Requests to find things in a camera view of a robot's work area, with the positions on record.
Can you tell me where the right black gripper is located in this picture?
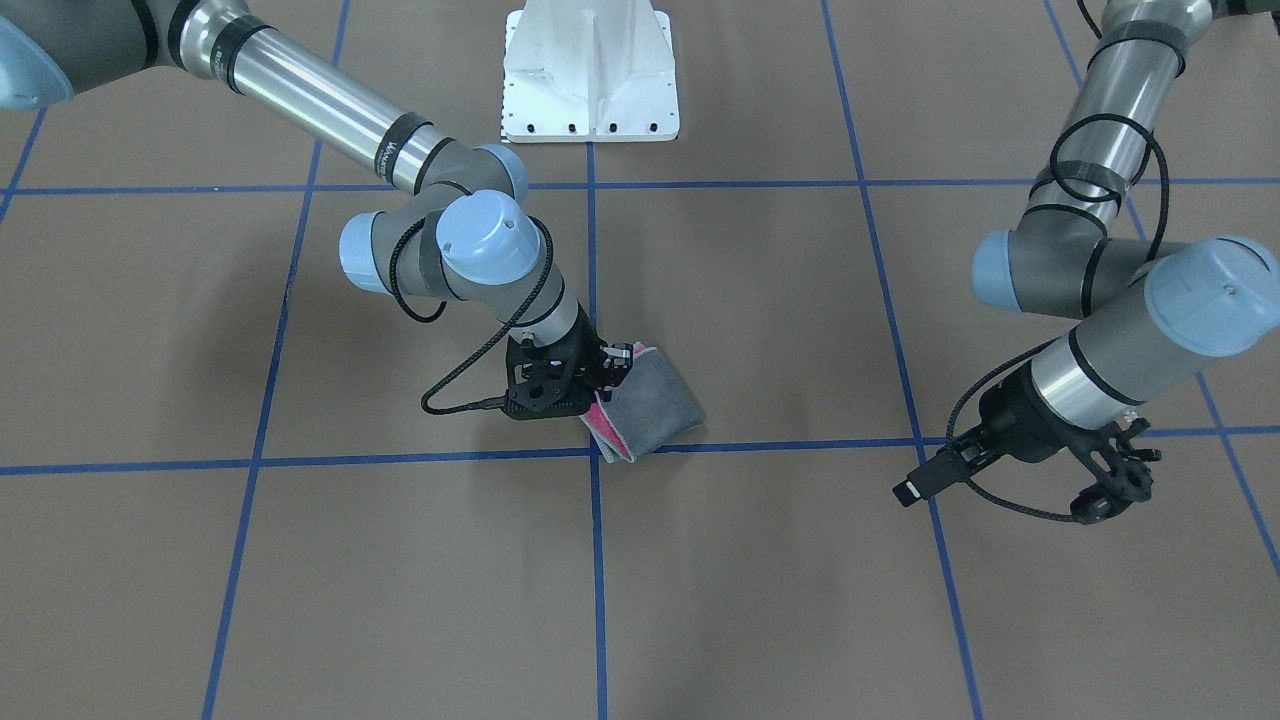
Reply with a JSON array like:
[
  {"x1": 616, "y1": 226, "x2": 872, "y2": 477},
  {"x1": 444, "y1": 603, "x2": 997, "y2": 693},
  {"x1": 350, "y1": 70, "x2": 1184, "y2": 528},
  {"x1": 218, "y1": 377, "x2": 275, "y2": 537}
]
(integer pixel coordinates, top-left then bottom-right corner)
[{"x1": 561, "y1": 310, "x2": 634, "y2": 406}]

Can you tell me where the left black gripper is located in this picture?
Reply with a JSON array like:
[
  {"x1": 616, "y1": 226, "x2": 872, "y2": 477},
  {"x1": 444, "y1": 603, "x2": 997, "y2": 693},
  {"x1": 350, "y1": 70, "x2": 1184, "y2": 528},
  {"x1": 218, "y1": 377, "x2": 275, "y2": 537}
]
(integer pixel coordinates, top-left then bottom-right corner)
[{"x1": 892, "y1": 363, "x2": 1094, "y2": 507}]

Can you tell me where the pink and grey towel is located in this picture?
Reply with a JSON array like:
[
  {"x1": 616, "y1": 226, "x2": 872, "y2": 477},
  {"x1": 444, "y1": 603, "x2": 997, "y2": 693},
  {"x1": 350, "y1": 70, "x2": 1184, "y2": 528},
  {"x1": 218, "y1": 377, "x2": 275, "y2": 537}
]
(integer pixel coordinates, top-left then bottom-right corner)
[{"x1": 579, "y1": 345, "x2": 705, "y2": 462}]

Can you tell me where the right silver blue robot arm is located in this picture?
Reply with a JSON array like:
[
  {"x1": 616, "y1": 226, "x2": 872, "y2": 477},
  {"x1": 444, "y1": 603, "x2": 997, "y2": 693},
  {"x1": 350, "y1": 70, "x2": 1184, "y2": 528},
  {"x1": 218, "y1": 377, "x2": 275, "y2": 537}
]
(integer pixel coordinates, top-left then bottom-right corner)
[{"x1": 3, "y1": 1, "x2": 634, "y2": 420}]

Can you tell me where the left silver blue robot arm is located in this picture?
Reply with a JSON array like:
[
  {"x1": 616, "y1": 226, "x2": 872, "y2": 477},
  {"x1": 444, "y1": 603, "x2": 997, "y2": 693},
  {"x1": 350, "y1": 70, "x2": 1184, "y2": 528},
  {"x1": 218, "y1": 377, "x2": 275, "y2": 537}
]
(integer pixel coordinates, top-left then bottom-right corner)
[{"x1": 893, "y1": 1, "x2": 1277, "y2": 525}]

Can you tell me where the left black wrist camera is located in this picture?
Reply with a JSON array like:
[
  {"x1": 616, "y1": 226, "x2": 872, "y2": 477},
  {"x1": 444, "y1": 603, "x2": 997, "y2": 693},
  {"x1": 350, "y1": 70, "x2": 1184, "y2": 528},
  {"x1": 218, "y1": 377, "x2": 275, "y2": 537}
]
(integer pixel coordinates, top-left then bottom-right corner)
[{"x1": 1066, "y1": 413, "x2": 1161, "y2": 525}]

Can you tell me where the white camera stand pedestal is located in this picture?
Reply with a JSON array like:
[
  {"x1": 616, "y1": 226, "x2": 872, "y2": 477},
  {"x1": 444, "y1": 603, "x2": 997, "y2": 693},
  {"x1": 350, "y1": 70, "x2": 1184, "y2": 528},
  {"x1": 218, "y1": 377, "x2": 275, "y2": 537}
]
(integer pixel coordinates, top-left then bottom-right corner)
[{"x1": 500, "y1": 1, "x2": 681, "y2": 143}]

